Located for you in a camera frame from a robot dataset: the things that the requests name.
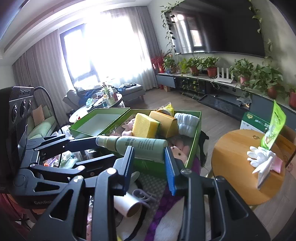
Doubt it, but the grey ottoman stool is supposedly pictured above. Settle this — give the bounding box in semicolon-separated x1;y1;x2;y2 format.
120;83;145;103

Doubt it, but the white wifi router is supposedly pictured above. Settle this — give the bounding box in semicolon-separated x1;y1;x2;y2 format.
215;67;233;83

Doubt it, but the round wooden side table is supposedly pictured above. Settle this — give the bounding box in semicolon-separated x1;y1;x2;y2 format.
211;130;285;206

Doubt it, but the green spray bottle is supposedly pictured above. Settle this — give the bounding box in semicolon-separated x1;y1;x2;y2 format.
96;135;168;163

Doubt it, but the white folded towel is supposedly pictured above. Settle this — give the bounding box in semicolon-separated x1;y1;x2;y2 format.
174;113;200;138

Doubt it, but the terracotta potted plant centre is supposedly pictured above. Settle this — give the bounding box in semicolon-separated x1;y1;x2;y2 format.
202;57;219;78

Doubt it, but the green box tray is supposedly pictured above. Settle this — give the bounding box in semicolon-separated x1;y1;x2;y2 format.
99;108;202;179

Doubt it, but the wall mounted television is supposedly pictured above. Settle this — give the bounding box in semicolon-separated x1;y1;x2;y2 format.
164;0;265;57

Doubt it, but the round glass coffee table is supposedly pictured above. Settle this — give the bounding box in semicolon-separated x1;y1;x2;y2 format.
69;93;122;123

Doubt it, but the green box lid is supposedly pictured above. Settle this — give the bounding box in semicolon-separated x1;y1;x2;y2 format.
69;108;130;139

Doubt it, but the white paper roll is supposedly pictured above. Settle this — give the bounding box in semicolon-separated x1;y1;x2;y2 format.
113;192;142;218

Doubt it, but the green snack bag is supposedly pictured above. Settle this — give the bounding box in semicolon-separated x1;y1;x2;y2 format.
260;100;287;150

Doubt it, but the yellow cardboard box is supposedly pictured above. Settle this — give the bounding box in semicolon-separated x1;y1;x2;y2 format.
149;110;179;138

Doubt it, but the white rubber glove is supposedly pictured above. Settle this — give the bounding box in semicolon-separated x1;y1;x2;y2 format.
247;146;276;168

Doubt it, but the pink plush toy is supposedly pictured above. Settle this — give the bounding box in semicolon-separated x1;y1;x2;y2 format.
171;140;191;165

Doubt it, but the green printed carton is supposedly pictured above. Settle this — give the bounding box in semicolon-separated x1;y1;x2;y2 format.
240;112;269;133

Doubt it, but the yellow green sponge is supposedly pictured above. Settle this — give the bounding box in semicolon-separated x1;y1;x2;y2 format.
132;113;160;138

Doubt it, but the grey tv cabinet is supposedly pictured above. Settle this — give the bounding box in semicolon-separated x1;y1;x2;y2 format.
156;72;296;126

